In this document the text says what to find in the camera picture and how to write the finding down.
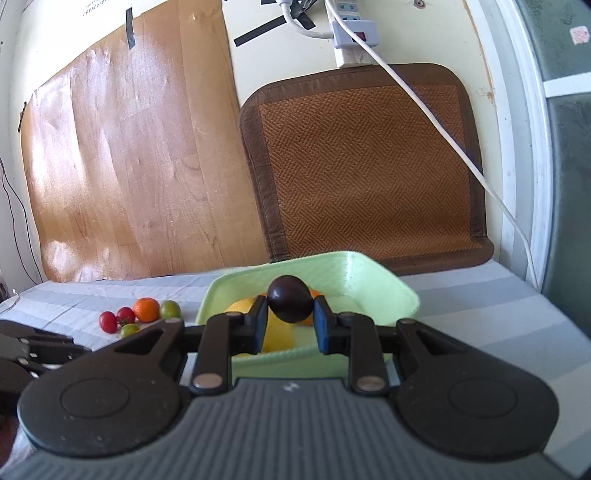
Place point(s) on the small window sticker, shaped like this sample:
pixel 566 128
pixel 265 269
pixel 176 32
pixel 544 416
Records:
pixel 579 35

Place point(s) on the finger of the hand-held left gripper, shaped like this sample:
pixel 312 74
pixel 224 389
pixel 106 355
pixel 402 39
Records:
pixel 37 331
pixel 60 354

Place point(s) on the brown woven mat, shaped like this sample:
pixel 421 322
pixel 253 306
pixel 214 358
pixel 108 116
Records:
pixel 360 175

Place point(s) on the blue striped bed sheet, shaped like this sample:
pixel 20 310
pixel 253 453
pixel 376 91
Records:
pixel 485 314

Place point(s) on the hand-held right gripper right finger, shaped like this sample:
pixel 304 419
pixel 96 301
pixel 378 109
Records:
pixel 322 327

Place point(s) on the black tape strip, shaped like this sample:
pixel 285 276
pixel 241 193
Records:
pixel 130 27
pixel 258 33

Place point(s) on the light green plastic basket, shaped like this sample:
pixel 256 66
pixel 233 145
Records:
pixel 364 281

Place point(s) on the red cherry tomato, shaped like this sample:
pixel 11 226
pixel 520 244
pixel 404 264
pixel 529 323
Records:
pixel 108 321
pixel 125 315

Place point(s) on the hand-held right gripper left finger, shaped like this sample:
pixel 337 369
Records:
pixel 260 325

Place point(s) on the green cherry tomato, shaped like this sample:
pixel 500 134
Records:
pixel 129 330
pixel 170 309

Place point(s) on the large yellow citrus fruit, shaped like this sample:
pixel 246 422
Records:
pixel 279 334

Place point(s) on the dark purple plum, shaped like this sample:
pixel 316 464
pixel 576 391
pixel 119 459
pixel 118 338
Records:
pixel 290 297

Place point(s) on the small tangerine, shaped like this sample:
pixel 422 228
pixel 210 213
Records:
pixel 147 310

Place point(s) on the wood grain board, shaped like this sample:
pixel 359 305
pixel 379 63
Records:
pixel 138 161

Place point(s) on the orange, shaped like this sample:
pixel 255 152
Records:
pixel 316 292

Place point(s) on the frosted glass window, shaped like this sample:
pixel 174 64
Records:
pixel 568 184

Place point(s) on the white power strip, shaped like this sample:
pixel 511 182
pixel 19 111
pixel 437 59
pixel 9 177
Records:
pixel 364 34

